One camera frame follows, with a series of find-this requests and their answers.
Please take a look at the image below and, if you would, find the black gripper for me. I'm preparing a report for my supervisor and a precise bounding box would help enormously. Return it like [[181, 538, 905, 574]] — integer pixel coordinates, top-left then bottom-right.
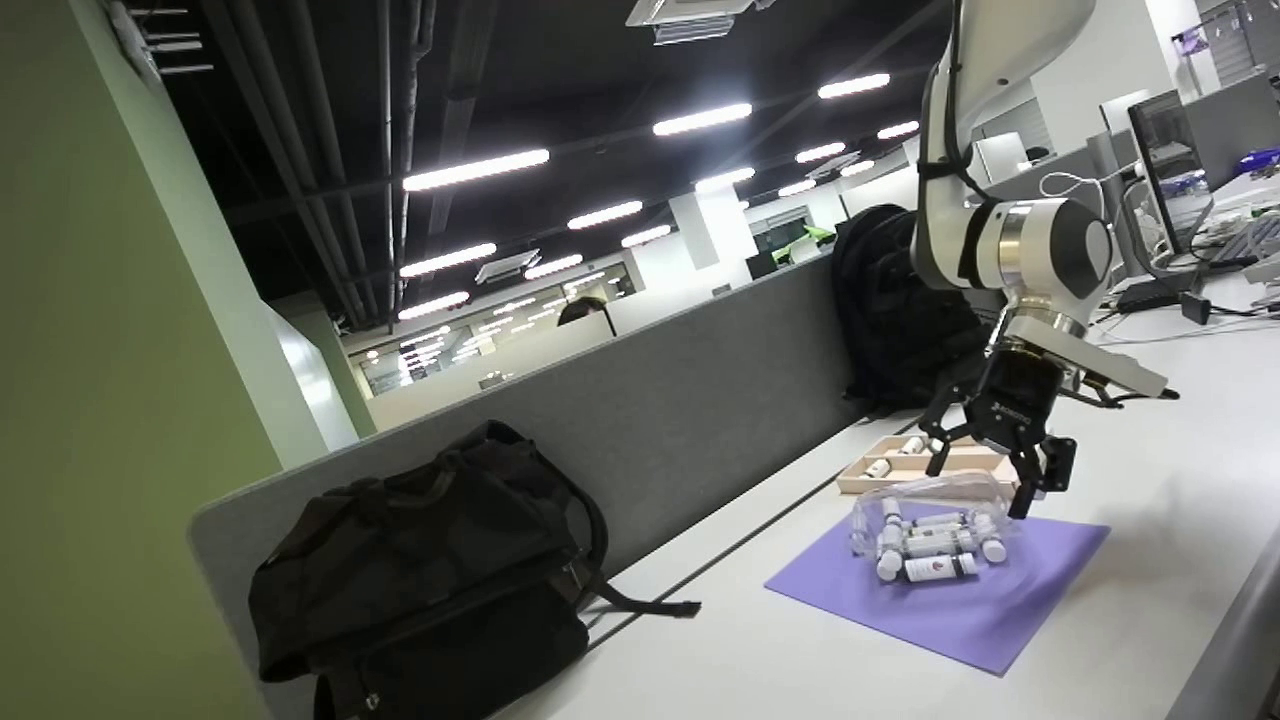
[[916, 337, 1081, 526]]

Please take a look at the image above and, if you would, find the wooden tray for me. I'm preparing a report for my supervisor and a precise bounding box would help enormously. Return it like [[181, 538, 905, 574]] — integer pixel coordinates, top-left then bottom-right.
[[835, 425, 1063, 508]]

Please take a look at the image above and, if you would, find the pile of white batteries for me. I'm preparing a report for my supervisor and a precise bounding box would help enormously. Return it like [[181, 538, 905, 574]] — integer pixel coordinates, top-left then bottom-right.
[[847, 511, 1024, 593]]

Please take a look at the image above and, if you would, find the purple mat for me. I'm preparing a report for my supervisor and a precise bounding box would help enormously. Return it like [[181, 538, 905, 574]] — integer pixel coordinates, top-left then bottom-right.
[[760, 511, 1115, 680]]

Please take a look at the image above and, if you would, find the black backpack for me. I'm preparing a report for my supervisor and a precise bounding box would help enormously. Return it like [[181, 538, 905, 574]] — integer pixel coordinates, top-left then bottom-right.
[[830, 200, 996, 416]]

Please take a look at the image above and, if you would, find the white keyboard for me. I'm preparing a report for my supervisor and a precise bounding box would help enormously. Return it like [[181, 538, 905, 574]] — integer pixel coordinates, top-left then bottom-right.
[[1187, 173, 1280, 271]]

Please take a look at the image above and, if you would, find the black computer monitor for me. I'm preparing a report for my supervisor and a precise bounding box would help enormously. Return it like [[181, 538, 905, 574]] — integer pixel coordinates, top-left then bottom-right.
[[1113, 85, 1222, 311]]

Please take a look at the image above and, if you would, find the grey desk partition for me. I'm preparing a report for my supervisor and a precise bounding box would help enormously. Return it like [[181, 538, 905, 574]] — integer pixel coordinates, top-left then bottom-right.
[[184, 251, 875, 720]]

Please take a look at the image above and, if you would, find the ceiling air vent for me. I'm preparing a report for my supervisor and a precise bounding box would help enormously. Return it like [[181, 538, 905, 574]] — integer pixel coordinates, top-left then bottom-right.
[[619, 0, 781, 54]]

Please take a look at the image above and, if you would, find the black duffel bag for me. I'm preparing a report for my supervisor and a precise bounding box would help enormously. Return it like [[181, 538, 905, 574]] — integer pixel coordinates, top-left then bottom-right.
[[244, 416, 705, 720]]

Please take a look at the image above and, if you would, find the black ceiling pipe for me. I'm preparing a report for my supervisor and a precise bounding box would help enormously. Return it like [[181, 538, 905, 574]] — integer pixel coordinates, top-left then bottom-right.
[[376, 0, 433, 334]]

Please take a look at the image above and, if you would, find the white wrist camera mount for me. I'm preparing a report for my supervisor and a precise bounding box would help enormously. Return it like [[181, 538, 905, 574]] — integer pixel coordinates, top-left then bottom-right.
[[1000, 309, 1183, 410]]

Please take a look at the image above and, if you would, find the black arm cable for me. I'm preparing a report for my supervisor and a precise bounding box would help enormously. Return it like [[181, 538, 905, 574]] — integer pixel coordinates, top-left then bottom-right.
[[916, 0, 996, 293]]

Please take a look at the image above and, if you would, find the ceiling cable ladder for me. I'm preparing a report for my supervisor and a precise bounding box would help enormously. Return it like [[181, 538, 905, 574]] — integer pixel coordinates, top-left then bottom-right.
[[102, 0, 220, 81]]

